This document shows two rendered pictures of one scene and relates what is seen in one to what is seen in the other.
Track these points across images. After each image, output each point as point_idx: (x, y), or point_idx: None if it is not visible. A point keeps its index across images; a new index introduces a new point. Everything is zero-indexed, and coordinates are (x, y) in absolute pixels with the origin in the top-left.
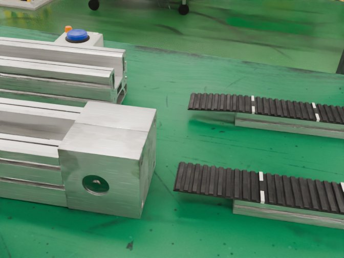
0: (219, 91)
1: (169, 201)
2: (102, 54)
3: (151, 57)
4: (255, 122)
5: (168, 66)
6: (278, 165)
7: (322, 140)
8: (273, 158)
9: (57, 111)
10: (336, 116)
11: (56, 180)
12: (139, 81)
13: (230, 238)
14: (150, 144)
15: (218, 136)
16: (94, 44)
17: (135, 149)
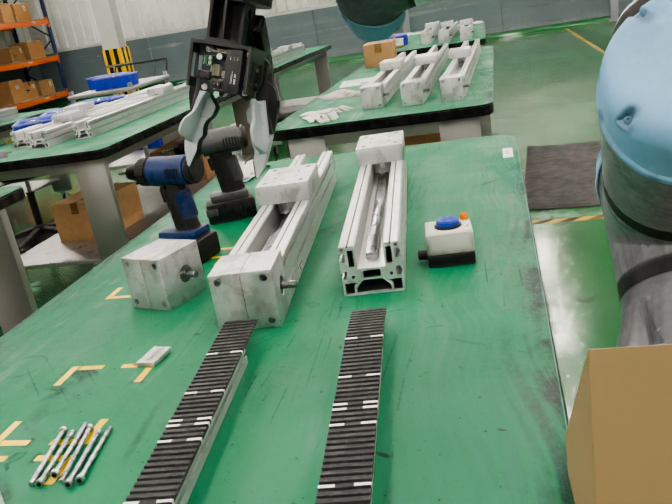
0: (433, 334)
1: None
2: (383, 236)
3: (505, 282)
4: None
5: (485, 296)
6: (285, 382)
7: None
8: (296, 379)
9: (274, 248)
10: (347, 389)
11: None
12: (432, 290)
13: (196, 367)
14: (249, 288)
15: (330, 346)
16: (441, 236)
17: (217, 273)
